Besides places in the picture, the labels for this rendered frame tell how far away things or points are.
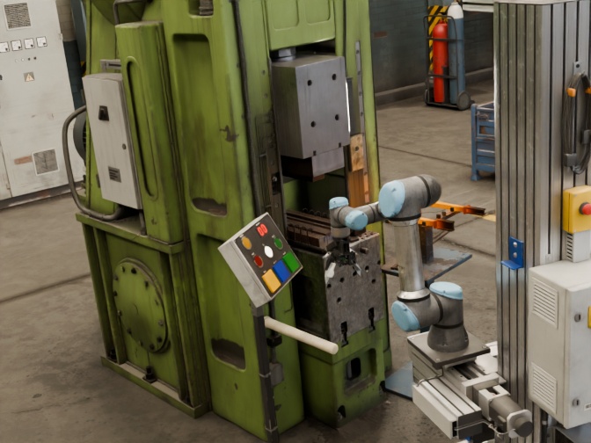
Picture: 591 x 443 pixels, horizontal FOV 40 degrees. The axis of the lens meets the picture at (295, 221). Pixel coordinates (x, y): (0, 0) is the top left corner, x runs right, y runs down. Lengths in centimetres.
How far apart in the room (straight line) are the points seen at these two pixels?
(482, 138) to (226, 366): 435
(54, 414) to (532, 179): 296
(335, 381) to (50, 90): 548
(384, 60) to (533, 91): 923
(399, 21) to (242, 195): 853
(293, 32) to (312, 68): 20
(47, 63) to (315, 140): 536
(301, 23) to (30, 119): 529
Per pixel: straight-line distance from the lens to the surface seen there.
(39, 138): 869
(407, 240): 282
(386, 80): 1179
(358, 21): 396
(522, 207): 270
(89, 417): 455
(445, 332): 301
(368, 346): 408
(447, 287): 298
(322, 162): 365
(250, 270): 317
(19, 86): 858
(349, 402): 410
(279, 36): 361
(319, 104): 360
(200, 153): 380
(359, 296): 391
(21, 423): 466
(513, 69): 264
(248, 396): 404
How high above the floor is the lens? 225
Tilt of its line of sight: 19 degrees down
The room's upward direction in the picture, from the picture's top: 5 degrees counter-clockwise
